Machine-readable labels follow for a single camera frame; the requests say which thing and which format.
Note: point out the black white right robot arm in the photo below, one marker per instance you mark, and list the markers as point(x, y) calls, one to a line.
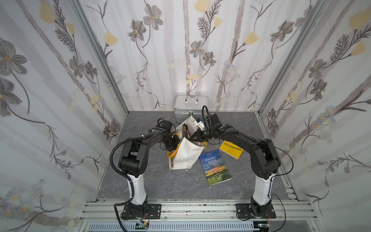
point(264, 158)

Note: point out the pink red book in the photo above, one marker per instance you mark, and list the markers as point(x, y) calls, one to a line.
point(189, 132)

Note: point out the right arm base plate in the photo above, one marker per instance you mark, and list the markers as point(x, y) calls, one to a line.
point(251, 211)

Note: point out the silver aluminium case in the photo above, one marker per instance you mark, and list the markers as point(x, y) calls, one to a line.
point(186, 105)

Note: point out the green circuit board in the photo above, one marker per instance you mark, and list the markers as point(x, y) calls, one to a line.
point(263, 227)
point(142, 226)

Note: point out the Animal Farm blue book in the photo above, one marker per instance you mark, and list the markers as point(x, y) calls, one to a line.
point(214, 167)

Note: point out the white canvas bag yellow handles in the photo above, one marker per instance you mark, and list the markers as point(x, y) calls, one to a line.
point(187, 152)

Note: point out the white slotted cable duct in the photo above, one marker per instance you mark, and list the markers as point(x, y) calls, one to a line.
point(198, 226)

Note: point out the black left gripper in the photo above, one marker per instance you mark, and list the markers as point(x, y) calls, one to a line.
point(175, 140)

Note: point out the left green circuit board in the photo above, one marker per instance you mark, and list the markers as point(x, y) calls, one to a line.
point(142, 226)

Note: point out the aluminium frame rail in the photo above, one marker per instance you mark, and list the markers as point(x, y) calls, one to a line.
point(197, 210)

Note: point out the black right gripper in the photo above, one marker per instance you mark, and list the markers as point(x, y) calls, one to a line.
point(198, 135)

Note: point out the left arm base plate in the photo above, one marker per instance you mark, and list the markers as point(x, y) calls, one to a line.
point(132, 211)

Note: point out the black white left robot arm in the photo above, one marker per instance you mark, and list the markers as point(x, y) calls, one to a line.
point(134, 158)

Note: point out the yellow paperback book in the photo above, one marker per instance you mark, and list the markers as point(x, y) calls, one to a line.
point(231, 149)

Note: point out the right green circuit board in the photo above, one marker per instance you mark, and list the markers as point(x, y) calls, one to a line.
point(263, 227)

